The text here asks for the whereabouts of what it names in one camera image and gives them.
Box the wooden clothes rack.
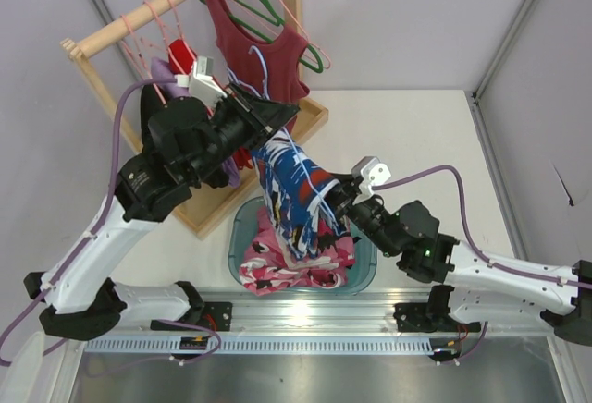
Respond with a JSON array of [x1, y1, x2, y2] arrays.
[[58, 0, 331, 241]]

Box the pink hanger with black garment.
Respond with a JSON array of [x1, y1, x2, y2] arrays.
[[119, 15, 153, 79]]

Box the white slotted cable duct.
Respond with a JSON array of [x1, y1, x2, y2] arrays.
[[84, 335, 434, 355]]

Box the maroon tank top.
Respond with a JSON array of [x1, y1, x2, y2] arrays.
[[204, 0, 310, 104]]

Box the purple garment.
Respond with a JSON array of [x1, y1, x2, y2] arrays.
[[151, 57, 241, 188]]

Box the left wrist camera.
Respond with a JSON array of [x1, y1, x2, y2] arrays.
[[176, 56, 227, 105]]

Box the blue patterned trousers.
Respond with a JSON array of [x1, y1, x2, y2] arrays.
[[251, 129, 346, 260]]

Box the black garment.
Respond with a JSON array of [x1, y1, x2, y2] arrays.
[[140, 85, 164, 145]]

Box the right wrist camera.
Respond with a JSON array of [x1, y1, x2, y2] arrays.
[[351, 156, 391, 202]]

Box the light blue wire hanger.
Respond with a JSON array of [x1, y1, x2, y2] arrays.
[[227, 45, 339, 226]]

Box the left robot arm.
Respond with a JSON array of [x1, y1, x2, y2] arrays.
[[24, 85, 300, 341]]

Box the pink hanger with purple garment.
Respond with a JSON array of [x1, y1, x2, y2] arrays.
[[143, 0, 185, 74]]

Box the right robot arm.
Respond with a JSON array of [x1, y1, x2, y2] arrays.
[[327, 174, 591, 346]]

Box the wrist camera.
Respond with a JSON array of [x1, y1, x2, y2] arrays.
[[351, 156, 391, 202], [176, 56, 227, 105]]

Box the teal plastic basket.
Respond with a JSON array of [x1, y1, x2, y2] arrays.
[[228, 197, 377, 295]]

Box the pink camouflage garment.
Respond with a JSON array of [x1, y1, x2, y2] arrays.
[[239, 207, 360, 296]]

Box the red garment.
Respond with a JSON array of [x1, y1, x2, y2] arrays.
[[167, 39, 253, 170]]

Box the green hanger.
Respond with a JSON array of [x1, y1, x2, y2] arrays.
[[195, 0, 325, 74]]

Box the pink hanger with red garment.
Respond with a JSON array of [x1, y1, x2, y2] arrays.
[[167, 0, 197, 74]]

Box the aluminium mounting rail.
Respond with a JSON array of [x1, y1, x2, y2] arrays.
[[64, 286, 570, 337]]

